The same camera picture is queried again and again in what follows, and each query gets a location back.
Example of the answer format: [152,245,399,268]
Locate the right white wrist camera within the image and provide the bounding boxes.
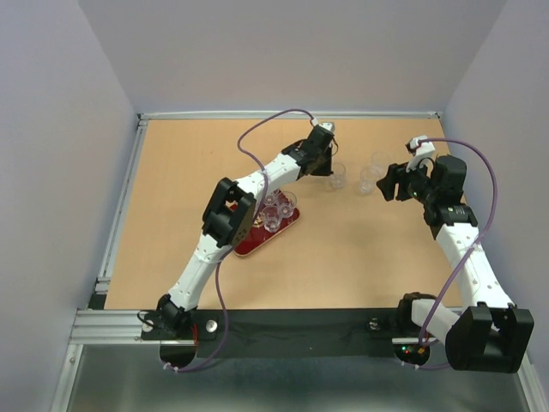
[406,136,436,173]

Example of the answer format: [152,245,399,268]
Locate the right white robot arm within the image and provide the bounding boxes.
[377,155,534,373]

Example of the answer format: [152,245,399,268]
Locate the clear glass group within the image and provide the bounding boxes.
[328,162,347,191]
[371,151,391,175]
[359,167,379,196]

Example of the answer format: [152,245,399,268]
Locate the clear glass right group back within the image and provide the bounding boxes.
[371,151,391,175]

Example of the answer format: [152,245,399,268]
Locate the red lacquer tray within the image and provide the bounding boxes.
[234,199,300,258]

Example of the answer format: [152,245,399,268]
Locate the aluminium table frame rail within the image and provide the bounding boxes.
[51,110,533,412]

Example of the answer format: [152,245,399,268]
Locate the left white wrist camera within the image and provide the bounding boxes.
[311,119,335,134]

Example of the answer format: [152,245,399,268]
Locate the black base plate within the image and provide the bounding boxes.
[141,307,434,361]

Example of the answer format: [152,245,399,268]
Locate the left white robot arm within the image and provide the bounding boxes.
[137,122,335,338]

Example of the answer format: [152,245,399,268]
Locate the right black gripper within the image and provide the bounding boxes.
[375,154,438,205]

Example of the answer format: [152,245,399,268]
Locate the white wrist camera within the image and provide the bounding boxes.
[406,136,436,173]
[311,119,335,134]

